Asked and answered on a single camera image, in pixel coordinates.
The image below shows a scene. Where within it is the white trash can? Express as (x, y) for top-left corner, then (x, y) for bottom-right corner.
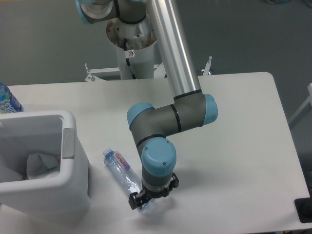
(0, 110), (91, 215)

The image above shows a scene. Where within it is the clear plastic water bottle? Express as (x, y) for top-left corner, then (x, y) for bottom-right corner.
(103, 148), (142, 199)

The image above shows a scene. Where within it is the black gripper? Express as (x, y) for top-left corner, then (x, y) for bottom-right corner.
(128, 173), (179, 210)

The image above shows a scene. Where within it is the white pedestal base frame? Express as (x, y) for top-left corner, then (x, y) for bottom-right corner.
(84, 56), (213, 81)

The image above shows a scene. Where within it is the black object at table edge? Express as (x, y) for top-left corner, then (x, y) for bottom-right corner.
(294, 197), (312, 223)

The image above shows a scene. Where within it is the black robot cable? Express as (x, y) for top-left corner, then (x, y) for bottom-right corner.
(123, 38), (137, 80)

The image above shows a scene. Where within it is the blue labelled bottle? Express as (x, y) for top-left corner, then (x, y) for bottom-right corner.
(0, 82), (23, 114)

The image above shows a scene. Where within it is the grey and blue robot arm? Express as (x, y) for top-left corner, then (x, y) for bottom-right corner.
(76, 0), (218, 209)

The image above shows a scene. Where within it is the white frame at right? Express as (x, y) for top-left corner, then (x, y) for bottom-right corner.
(288, 83), (312, 129)

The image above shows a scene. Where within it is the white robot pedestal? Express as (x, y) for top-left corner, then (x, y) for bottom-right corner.
(106, 18), (156, 80)

